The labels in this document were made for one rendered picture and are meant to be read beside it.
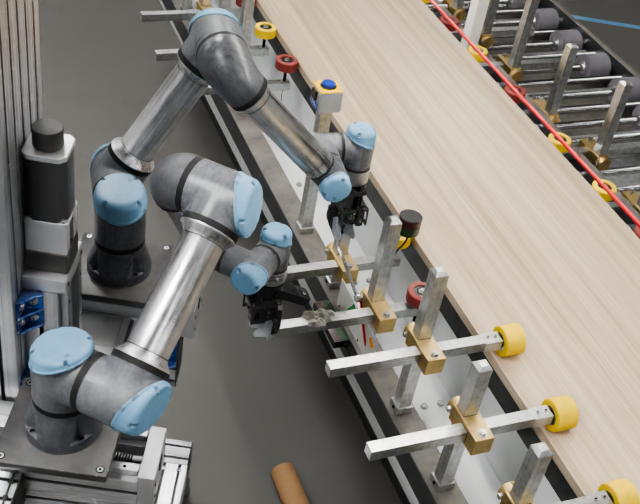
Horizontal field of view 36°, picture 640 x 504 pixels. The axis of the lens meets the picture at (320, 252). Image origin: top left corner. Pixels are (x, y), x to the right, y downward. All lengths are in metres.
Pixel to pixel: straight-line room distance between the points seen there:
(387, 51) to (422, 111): 0.42
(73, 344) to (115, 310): 0.53
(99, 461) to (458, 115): 1.96
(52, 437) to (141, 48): 3.72
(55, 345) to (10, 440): 0.25
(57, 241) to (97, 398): 0.35
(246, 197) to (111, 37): 3.76
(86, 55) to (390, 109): 2.35
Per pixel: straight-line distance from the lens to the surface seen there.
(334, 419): 3.51
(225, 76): 2.10
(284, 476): 3.23
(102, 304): 2.40
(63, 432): 1.98
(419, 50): 3.85
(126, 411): 1.82
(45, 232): 2.01
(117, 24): 5.71
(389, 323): 2.62
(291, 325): 2.55
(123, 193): 2.25
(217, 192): 1.88
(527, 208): 3.10
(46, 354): 1.88
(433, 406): 2.77
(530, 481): 2.11
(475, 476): 2.65
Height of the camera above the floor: 2.60
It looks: 39 degrees down
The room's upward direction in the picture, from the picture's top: 10 degrees clockwise
